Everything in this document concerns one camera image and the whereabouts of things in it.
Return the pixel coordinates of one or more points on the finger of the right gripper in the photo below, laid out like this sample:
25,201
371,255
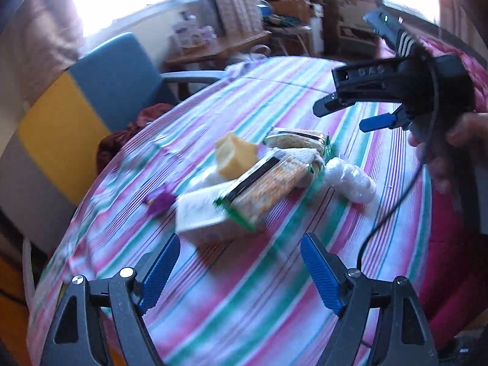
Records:
379,122

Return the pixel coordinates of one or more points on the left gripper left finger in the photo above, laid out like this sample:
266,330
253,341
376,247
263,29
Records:
76,335

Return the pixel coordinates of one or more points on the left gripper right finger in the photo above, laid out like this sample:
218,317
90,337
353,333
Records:
383,317

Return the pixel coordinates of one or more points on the white round snack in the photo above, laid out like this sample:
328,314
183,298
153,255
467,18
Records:
350,181

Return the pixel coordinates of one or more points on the purple candy packet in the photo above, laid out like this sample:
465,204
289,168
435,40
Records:
159,200

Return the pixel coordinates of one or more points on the green cracker snack packet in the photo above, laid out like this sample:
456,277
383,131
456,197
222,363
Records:
254,194

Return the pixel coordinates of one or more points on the striped pink green tablecloth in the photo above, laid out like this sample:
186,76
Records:
250,301

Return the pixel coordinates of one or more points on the white rectangular box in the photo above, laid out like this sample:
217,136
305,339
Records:
200,221

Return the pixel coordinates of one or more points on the red bed cover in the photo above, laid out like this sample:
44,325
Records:
454,289

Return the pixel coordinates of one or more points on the grey yellow blue chair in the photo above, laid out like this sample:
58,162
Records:
49,162

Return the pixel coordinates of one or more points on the yellow sponge cake block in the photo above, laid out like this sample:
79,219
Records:
234,156

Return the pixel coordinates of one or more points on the maroon cloth on chair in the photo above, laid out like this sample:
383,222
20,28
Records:
113,143

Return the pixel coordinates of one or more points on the wooden side desk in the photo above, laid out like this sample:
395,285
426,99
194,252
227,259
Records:
217,50

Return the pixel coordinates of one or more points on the white appliance box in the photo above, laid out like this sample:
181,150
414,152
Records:
186,30

